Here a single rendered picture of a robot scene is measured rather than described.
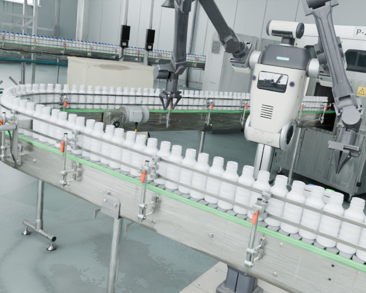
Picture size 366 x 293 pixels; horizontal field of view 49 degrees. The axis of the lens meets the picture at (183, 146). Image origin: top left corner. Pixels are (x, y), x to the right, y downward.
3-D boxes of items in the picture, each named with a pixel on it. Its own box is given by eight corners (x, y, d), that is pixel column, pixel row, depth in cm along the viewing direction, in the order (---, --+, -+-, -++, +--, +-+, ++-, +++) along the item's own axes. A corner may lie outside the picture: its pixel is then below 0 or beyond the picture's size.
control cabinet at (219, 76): (224, 127, 840) (239, 33, 794) (241, 132, 803) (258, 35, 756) (194, 128, 790) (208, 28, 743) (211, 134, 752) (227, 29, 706)
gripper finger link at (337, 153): (350, 175, 132) (357, 147, 133) (327, 169, 136) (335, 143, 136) (352, 178, 138) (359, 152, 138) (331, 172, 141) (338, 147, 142)
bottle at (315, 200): (295, 235, 126) (306, 186, 122) (301, 229, 131) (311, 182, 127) (314, 242, 123) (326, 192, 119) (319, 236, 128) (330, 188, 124)
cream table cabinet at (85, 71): (126, 135, 657) (133, 62, 629) (147, 145, 611) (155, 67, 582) (61, 137, 589) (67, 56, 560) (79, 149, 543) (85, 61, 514)
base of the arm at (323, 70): (325, 52, 181) (317, 75, 179) (323, 42, 175) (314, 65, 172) (345, 54, 177) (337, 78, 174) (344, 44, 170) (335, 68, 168)
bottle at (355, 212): (333, 249, 120) (345, 199, 116) (338, 243, 125) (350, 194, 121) (354, 257, 117) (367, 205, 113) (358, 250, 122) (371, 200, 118)
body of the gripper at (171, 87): (159, 93, 198) (161, 78, 196) (171, 92, 206) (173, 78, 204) (169, 95, 195) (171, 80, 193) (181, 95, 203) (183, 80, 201)
